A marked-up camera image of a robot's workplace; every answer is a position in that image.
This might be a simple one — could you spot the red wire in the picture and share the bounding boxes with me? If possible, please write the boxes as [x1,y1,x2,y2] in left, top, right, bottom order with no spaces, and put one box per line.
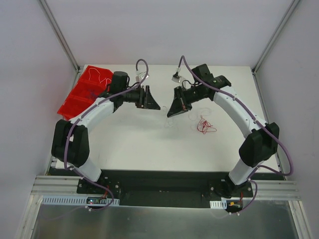
[196,116,217,135]

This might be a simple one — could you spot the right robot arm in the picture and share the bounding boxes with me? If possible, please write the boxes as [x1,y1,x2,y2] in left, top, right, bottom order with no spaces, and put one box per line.
[166,64,280,199]

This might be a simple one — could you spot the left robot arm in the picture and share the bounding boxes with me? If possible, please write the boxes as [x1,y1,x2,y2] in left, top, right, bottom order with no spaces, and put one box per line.
[51,71,161,194]

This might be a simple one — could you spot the red plastic bin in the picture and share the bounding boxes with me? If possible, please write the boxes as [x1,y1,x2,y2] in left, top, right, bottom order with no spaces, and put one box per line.
[57,65,113,120]

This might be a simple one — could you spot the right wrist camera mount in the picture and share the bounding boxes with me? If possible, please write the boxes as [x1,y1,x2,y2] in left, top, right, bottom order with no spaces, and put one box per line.
[171,72,181,84]

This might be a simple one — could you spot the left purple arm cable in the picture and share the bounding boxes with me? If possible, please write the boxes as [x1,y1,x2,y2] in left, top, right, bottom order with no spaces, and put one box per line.
[39,59,150,221]

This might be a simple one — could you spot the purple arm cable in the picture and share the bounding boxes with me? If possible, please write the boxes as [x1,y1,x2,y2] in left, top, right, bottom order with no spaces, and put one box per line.
[39,59,150,221]
[179,55,295,217]

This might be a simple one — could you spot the right aluminium frame post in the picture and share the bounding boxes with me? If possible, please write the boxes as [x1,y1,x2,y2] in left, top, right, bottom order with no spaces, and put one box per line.
[252,0,302,75]

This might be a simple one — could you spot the aluminium frame post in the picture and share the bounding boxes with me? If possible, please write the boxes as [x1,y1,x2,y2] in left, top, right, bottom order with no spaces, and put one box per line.
[252,0,302,75]
[37,0,80,72]

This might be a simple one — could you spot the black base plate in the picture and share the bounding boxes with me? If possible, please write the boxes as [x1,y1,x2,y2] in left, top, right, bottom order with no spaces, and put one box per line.
[76,170,256,208]

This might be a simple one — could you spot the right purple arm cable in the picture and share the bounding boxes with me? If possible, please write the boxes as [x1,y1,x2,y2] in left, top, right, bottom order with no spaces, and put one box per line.
[179,55,295,217]

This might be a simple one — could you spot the right white cable duct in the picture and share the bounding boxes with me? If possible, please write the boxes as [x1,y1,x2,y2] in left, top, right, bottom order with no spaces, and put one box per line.
[209,199,243,210]

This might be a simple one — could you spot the white cable duct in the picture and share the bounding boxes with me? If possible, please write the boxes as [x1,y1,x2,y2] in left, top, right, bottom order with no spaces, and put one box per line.
[209,199,243,210]
[42,196,120,207]

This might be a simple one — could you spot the left aluminium frame post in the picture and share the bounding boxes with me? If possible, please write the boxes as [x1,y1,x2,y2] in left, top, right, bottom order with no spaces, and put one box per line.
[37,0,80,72]

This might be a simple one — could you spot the left white cable duct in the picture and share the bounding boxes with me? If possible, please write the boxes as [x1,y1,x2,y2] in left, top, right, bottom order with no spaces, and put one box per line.
[42,196,120,207]

